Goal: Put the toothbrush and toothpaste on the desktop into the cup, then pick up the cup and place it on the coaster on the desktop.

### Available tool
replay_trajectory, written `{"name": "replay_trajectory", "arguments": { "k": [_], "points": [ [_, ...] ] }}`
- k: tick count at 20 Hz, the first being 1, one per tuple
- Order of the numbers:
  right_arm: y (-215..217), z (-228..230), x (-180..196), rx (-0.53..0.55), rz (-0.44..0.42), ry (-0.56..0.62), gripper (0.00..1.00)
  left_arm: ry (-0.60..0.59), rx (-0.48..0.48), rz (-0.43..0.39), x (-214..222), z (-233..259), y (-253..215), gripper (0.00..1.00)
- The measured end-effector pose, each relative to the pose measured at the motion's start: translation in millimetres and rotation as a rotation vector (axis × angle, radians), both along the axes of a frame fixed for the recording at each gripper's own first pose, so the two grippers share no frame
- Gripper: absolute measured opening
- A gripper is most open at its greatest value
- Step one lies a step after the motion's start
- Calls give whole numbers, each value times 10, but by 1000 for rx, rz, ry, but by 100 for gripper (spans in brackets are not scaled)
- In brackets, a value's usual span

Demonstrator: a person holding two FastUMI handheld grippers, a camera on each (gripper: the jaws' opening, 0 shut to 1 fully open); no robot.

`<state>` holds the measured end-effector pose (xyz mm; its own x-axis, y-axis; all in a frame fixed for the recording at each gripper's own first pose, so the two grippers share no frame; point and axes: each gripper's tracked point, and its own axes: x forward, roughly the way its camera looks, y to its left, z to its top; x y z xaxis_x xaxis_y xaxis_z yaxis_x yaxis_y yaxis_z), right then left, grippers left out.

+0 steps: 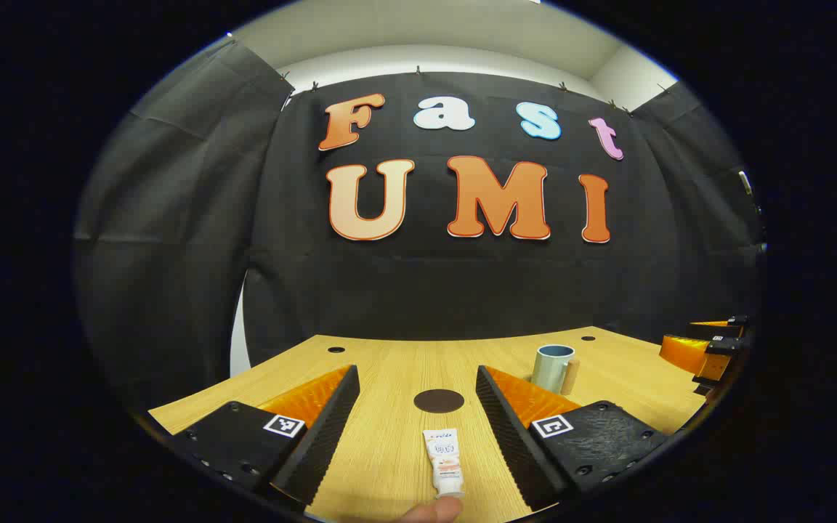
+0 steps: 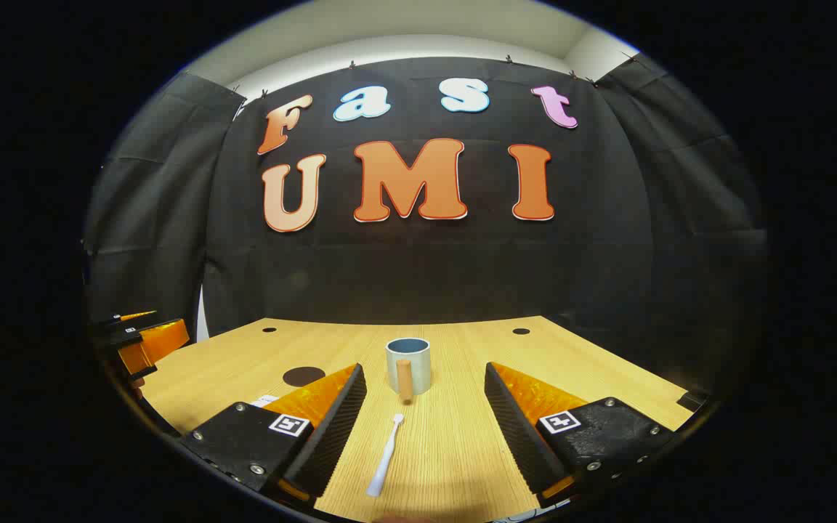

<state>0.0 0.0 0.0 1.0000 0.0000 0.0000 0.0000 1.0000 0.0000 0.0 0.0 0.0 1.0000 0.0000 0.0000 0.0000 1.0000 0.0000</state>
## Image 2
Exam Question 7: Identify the dark round coaster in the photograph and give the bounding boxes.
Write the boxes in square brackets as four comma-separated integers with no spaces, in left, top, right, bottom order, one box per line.
[282,366,327,388]

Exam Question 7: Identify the wooden desktop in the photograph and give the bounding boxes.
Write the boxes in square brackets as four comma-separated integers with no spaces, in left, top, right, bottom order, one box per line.
[135,316,695,523]

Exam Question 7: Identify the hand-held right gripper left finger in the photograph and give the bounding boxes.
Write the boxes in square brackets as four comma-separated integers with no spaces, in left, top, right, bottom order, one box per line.
[180,363,368,506]

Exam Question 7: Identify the light blue cup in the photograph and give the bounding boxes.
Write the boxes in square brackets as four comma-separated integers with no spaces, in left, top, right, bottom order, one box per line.
[385,337,432,402]

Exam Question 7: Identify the black backdrop cloth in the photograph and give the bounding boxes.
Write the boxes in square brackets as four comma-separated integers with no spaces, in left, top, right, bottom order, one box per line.
[83,57,768,397]

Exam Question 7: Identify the white toothbrush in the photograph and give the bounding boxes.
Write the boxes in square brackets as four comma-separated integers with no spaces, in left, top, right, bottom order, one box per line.
[366,413,405,498]

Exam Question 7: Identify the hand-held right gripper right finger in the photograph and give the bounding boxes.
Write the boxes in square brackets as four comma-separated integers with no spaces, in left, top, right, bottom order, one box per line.
[484,362,677,509]

